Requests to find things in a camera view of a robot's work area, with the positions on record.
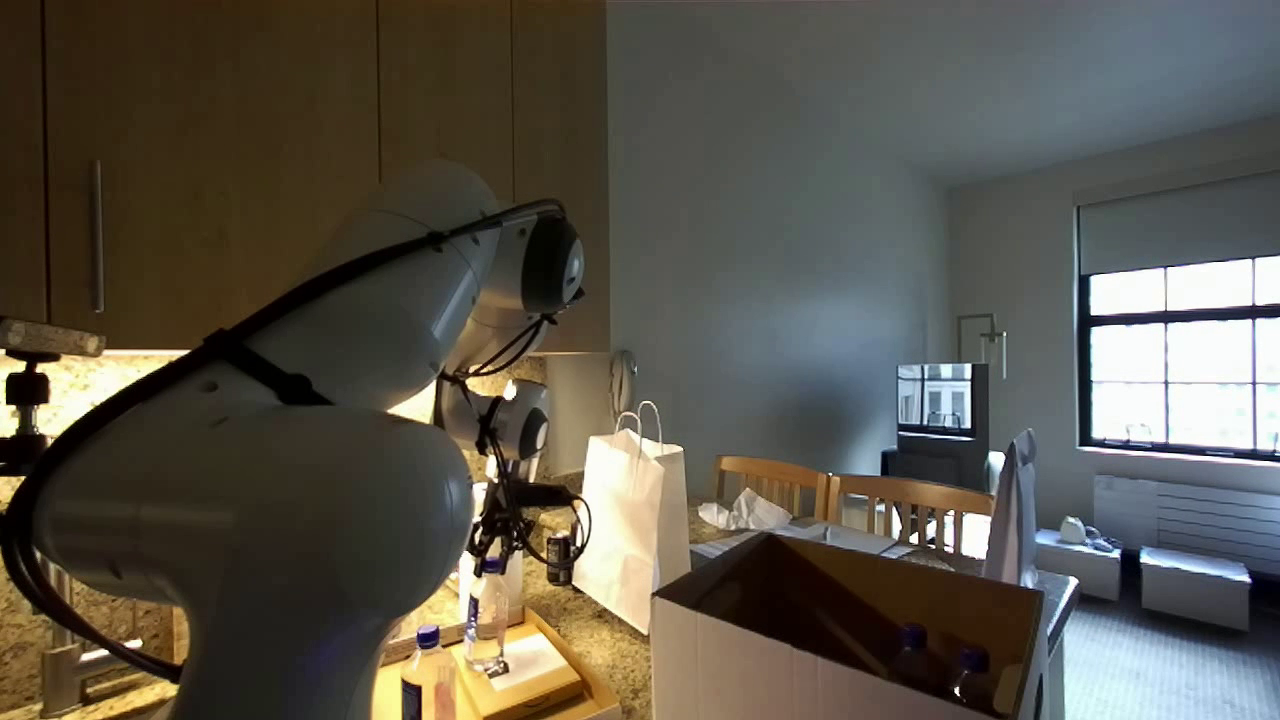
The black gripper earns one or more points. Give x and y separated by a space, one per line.
512 433

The clear bottle blue cap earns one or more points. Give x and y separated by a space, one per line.
482 643
914 664
972 677
428 677

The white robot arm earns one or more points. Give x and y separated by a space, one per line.
267 481

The white cardboard storage box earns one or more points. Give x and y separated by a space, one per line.
796 630

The white paper bag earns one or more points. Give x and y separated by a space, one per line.
637 493

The white paper towel roll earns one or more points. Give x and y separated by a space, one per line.
511 595

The shallow cardboard tray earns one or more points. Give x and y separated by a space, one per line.
542 681

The wooden chair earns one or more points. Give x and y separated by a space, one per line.
920 514

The television monitor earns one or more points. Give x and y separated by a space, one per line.
946 400

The wooden upper cabinet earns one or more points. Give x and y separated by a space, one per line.
169 165

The white radiator bench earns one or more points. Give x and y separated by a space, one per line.
1196 549

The bright window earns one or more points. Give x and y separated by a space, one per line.
1182 357

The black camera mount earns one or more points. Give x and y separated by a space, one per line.
24 388

